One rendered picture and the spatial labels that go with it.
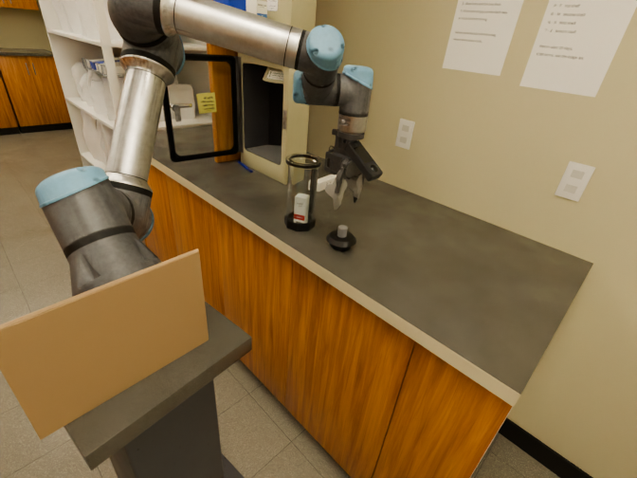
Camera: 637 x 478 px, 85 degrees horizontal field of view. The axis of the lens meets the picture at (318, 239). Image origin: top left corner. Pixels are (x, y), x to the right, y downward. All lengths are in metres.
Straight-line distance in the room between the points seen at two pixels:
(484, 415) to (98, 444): 0.75
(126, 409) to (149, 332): 0.13
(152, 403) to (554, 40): 1.38
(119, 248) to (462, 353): 0.69
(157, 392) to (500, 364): 0.67
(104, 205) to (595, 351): 1.53
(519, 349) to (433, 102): 0.96
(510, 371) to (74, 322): 0.78
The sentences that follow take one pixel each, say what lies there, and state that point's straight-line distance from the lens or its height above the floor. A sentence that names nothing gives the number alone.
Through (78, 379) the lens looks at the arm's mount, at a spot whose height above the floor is 1.02.
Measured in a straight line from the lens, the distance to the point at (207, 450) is 1.06.
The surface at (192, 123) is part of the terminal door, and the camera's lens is 1.56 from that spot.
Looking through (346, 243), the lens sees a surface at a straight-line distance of 1.03.
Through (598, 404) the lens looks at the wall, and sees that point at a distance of 1.72.
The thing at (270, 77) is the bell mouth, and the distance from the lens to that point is 1.48.
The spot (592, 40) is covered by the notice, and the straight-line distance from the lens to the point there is 1.35.
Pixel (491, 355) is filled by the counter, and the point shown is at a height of 0.94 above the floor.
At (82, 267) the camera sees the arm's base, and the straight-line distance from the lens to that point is 0.69.
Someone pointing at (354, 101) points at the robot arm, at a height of 1.36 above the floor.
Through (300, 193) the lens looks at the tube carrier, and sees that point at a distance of 1.07.
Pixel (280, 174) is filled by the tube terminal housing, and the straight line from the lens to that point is 1.49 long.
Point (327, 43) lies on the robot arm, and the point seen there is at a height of 1.48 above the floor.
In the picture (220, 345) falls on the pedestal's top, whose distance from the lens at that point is 0.76.
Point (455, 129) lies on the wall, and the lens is 1.47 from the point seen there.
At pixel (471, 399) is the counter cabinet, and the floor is 0.82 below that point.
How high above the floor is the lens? 1.50
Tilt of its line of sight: 31 degrees down
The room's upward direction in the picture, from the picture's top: 6 degrees clockwise
